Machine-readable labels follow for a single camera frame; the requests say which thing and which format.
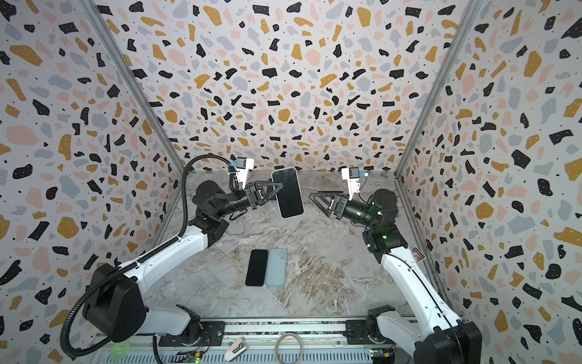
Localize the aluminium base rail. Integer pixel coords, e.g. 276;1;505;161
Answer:
89;315;416;363

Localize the black phone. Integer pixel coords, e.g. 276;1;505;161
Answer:
271;167;305;218

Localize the green tape roll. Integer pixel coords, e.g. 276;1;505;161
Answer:
110;342;130;361

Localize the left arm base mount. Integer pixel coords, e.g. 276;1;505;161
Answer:
158;321;226;349

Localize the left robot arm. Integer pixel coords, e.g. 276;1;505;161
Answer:
83;180;283;345

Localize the black corrugated cable conduit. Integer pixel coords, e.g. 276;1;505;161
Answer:
60;153;237;360

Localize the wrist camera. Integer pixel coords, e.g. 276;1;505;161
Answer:
229;157;255;189
341;167;368;200

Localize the light blue case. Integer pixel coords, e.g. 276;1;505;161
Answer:
265;249;288;287

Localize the white pink small device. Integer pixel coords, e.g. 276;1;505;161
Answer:
224;338;247;362

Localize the colourful printed card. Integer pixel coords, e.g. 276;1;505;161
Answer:
410;247;427;264

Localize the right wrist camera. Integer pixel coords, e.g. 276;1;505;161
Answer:
341;167;368;200

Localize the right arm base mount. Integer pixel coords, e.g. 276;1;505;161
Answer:
343;319;395;345

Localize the white cable loop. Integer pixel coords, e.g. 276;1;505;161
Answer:
273;332;304;364

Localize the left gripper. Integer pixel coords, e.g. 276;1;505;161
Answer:
215;183;282;221

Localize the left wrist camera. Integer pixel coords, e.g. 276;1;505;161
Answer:
229;157;255;189

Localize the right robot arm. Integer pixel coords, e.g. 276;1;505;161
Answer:
309;189;482;363

